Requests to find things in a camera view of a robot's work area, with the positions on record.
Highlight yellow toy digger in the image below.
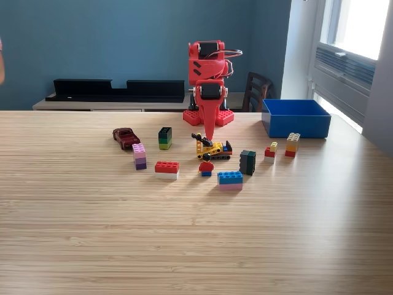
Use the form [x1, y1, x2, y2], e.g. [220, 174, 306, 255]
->
[191, 132, 233, 161]

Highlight toy figure red shirt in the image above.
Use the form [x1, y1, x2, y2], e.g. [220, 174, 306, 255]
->
[198, 152, 215, 178]

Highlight pink purple brick stack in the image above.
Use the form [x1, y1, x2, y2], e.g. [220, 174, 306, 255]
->
[132, 143, 147, 171]

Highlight blue plastic bin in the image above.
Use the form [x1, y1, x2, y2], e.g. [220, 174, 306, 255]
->
[260, 98, 332, 139]

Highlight dark wooden chair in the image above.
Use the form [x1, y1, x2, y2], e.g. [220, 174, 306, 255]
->
[241, 72, 274, 113]

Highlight grey dark green brick stack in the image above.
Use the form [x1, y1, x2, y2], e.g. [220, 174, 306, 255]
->
[238, 149, 257, 176]

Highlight blue pink brick stack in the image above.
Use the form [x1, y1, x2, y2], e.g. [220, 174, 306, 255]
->
[217, 171, 244, 191]

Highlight small red white yellow bricks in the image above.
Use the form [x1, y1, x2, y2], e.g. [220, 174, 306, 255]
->
[264, 141, 279, 164]

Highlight red white brick stack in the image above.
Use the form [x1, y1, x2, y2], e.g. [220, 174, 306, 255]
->
[154, 160, 181, 181]

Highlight cream orange red brick stack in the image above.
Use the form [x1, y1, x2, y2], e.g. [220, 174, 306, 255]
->
[284, 132, 301, 159]

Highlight dark red toy car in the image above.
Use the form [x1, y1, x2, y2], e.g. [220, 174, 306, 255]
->
[112, 127, 141, 151]

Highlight pale wooden sideboard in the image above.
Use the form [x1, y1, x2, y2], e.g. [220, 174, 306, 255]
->
[32, 92, 246, 112]

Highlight grey radiator unit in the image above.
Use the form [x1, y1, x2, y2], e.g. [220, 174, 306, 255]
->
[311, 42, 377, 124]

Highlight white window frame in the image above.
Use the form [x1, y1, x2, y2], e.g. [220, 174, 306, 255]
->
[319, 0, 389, 61]

